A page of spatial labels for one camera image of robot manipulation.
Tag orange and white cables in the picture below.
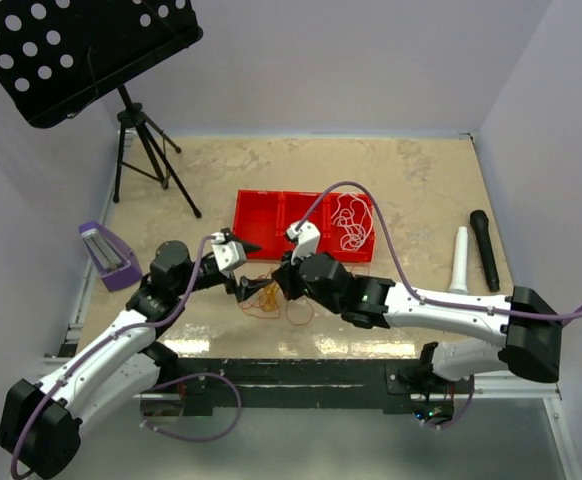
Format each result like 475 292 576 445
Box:
239 269 287 321

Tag white cable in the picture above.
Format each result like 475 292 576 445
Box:
329 189 375 253

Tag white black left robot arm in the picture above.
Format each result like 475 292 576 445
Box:
0 228 260 479

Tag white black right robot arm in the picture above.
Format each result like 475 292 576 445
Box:
272 253 563 393

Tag red left plastic bin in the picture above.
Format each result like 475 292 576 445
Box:
232 189 284 260

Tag red right plastic bin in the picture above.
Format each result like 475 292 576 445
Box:
325 193 375 263

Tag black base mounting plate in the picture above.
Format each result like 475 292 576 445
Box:
138 357 475 416

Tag purple metronome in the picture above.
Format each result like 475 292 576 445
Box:
78 221 143 292

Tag white microphone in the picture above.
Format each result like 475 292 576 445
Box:
448 226 468 295

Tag black microphone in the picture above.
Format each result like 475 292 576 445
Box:
469 210 500 293

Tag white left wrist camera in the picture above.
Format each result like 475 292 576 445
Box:
211 231 247 276

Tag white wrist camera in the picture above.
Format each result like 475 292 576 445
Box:
211 231 247 276
285 221 321 264

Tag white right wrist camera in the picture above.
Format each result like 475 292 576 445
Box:
285 221 321 264

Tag aluminium front rail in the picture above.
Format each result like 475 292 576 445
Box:
34 355 565 401

